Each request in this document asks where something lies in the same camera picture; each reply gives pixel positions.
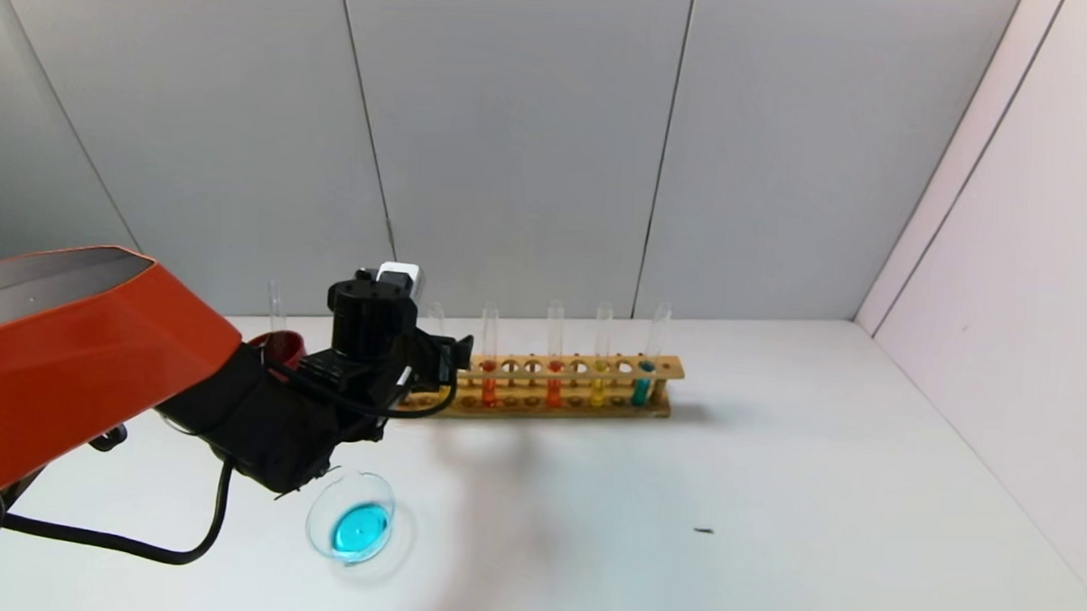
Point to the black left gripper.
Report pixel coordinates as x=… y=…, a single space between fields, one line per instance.
x=439 y=360

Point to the yellow pigment glass test tube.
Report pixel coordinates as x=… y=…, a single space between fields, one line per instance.
x=597 y=395
x=436 y=320

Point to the blue pigment glass test tube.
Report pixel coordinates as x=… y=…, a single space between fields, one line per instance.
x=276 y=305
x=640 y=392

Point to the orange and black left arm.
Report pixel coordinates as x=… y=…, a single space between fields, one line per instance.
x=71 y=370

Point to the orange pigment glass test tube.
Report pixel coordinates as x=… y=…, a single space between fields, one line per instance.
x=554 y=394
x=489 y=394

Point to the wooden test tube rack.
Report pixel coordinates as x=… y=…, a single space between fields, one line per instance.
x=576 y=413

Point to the clear glass beaker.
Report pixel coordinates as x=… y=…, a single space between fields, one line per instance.
x=359 y=530

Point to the dark red plastic cup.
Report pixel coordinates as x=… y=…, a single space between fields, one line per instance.
x=284 y=343

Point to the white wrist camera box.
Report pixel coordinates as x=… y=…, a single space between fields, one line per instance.
x=402 y=276

